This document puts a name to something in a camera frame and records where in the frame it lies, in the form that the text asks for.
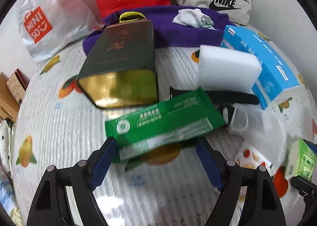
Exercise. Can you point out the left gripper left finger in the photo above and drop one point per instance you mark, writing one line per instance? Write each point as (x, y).
(50, 203)

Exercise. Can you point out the light green tissue packet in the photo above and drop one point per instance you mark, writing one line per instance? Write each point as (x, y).
(301, 161)

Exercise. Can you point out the blue tissue pack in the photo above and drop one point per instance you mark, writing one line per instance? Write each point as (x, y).
(277, 83)

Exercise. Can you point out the dark green tea tin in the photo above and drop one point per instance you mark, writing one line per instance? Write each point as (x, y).
(120, 70)

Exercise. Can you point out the cardboard box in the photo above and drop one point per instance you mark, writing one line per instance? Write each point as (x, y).
(13, 89)

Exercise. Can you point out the white sponge block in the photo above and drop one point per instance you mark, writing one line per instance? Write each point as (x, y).
(226, 69)

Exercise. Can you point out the yellow black strap item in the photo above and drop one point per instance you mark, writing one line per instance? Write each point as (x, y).
(131, 16)

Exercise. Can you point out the fruit print sticker card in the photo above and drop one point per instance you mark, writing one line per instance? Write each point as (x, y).
(249, 157)

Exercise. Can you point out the green wet wipes packet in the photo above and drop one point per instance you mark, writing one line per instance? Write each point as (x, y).
(178, 119)

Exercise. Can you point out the purple towel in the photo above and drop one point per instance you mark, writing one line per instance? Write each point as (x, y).
(178, 30)

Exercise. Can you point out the white Miniso plastic bag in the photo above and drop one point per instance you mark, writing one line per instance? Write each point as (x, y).
(47, 26)

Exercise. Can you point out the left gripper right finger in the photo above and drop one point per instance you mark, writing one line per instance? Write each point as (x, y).
(262, 205)

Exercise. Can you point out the white mesh pouch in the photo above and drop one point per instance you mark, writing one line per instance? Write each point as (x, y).
(262, 129)

